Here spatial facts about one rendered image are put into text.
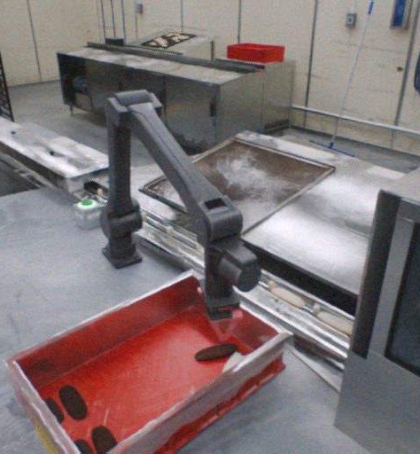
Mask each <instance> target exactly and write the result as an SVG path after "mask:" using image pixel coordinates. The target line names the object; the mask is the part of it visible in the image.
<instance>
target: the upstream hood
mask: <svg viewBox="0 0 420 454"><path fill-rule="evenodd" d="M0 151H1V152H3V153H5V154H7V155H8V156H11V158H13V159H14V160H16V161H18V162H19V163H21V164H23V165H24V166H26V167H28V168H30V169H32V170H33V171H34V172H36V173H38V174H40V175H42V176H44V177H46V178H48V179H49V180H51V181H52V182H53V183H55V184H57V186H59V187H61V188H62V189H64V190H67V191H69V192H73V191H77V190H80V189H82V184H83V183H86V182H89V181H92V180H97V179H99V183H101V182H104V181H106V182H107V183H109V173H108V171H109V169H108V167H107V166H105V165H103V164H101V163H99V162H97V161H95V160H91V159H89V158H87V156H85V155H83V154H81V153H78V152H76V151H74V150H72V149H70V148H68V147H66V146H63V145H60V144H58V143H56V142H54V141H52V140H50V139H48V138H46V137H43V136H41V135H39V134H36V133H34V132H32V131H30V130H28V129H27V128H25V127H23V126H21V125H19V124H17V123H15V122H13V121H10V120H7V119H5V118H3V117H1V116H0Z"/></svg>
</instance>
